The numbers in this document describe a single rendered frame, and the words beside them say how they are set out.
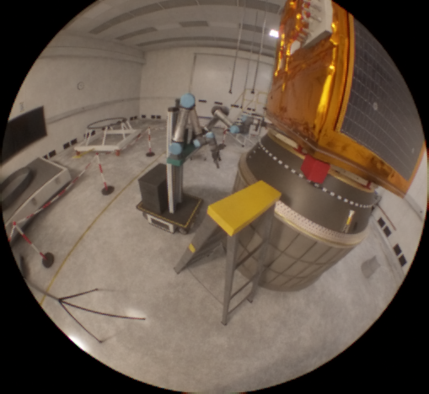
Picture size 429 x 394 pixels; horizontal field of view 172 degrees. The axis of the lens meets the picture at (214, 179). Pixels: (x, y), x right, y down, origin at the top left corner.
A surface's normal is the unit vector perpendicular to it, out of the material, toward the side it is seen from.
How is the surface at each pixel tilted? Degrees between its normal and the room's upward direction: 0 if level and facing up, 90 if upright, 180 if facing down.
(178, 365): 0
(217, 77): 90
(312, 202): 62
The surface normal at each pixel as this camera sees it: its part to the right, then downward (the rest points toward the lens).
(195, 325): 0.14, -0.83
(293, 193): -0.62, -0.17
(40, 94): 0.98, 0.20
